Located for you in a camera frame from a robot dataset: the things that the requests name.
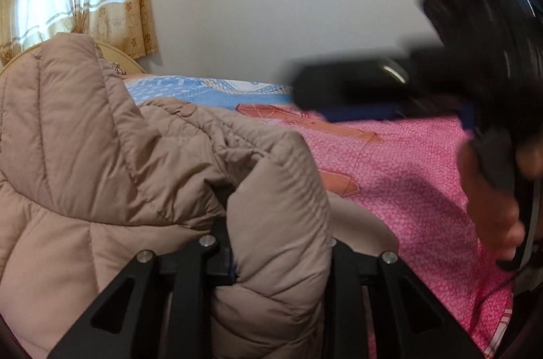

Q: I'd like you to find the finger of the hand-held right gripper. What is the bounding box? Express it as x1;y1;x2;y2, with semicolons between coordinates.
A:
292;54;413;122

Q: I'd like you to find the pink and blue bedspread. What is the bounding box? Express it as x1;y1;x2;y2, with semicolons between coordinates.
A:
123;73;516;359

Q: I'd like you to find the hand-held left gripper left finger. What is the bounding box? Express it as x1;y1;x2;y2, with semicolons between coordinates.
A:
46;220;235;359

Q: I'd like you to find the person's right hand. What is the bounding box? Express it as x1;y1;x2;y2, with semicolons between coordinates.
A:
459;142;527;262

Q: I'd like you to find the wooden headboard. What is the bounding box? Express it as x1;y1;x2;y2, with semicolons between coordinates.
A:
0;40;146;79

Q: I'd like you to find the beige puffer jacket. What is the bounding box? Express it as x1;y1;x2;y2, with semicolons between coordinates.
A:
0;32;400;359

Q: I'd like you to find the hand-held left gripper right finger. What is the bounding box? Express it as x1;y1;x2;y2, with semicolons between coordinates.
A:
324;238;485;359

